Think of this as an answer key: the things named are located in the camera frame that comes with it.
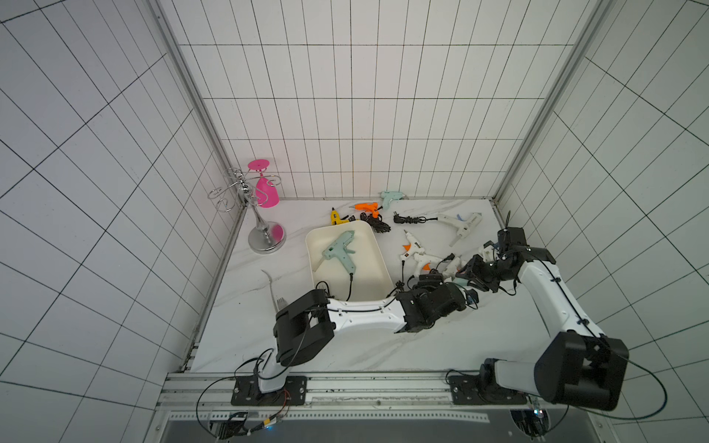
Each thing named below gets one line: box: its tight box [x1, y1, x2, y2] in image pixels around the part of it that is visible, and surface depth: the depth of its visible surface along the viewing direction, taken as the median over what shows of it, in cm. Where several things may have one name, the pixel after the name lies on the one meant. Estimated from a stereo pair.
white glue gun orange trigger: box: [399, 228, 425, 262], surface depth 105 cm
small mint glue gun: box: [380, 191, 404, 210], surface depth 123 cm
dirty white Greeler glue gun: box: [393, 211, 483, 248], surface depth 112 cm
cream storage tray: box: [305, 220, 396, 300], surface depth 100 cm
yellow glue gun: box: [329, 206, 350, 226], surface depth 112 cm
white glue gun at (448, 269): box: [436, 254, 463, 281], surface depth 99 cm
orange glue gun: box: [348, 202, 392, 234], surface depth 112 cm
